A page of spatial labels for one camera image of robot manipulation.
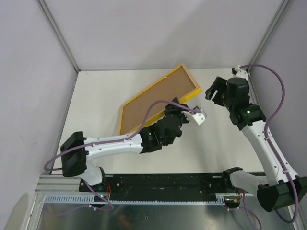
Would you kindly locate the white slotted cable duct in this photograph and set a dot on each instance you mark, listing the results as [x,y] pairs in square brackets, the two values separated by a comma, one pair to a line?
[143,199]

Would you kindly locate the yellow wooden picture frame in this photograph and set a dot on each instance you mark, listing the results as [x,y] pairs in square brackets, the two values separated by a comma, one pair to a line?
[182,98]

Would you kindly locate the aluminium corner post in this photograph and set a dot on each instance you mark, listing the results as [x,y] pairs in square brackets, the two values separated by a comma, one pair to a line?
[271,29]
[57,33]

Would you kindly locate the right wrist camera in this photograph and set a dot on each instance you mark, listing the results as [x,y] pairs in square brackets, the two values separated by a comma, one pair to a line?
[238,72]

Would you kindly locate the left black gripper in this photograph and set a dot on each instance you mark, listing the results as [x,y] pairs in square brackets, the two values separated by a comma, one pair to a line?
[177,109]

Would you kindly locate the aluminium front rail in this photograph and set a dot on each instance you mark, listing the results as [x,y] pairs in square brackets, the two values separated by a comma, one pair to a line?
[57,184]

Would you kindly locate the left aluminium corner post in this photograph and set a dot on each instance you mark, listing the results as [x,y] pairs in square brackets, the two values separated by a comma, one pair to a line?
[57,33]

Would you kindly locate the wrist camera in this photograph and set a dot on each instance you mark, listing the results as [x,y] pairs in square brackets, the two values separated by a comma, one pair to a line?
[198,116]
[238,72]

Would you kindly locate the right aluminium corner post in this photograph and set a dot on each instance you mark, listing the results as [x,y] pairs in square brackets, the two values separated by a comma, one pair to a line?
[271,29]

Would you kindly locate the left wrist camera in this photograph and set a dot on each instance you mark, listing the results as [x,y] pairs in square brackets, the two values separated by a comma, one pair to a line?
[198,116]

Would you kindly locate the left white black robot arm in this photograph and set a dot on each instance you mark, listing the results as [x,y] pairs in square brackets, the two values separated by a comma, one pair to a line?
[77,151]

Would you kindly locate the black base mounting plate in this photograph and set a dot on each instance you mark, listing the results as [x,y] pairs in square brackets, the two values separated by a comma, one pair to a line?
[165,184]

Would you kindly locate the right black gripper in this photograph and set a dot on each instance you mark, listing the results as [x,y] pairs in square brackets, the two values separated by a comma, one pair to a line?
[219,84]

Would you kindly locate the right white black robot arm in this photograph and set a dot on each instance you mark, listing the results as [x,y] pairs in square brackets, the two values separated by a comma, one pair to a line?
[281,186]

